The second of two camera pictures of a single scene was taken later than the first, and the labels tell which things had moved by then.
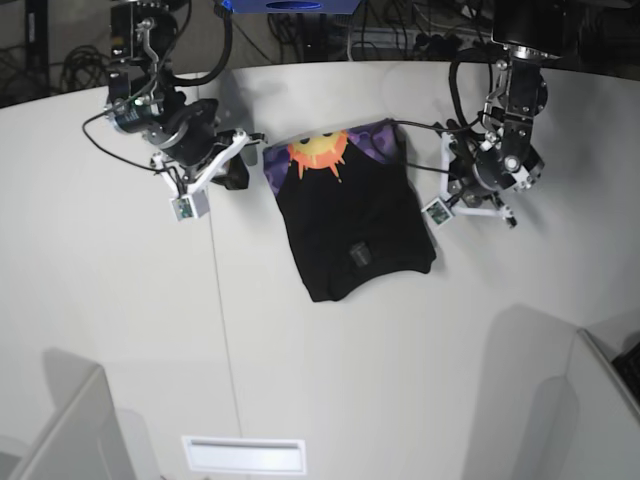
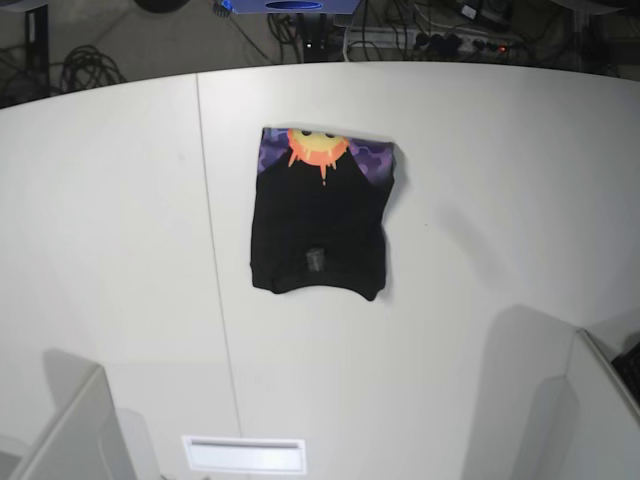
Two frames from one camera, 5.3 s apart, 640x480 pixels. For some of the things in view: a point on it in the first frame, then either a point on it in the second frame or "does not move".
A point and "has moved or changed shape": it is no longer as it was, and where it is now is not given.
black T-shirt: x=353 y=204 has moved or changed shape
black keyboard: x=627 y=366 does not move
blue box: x=290 y=6 does not move
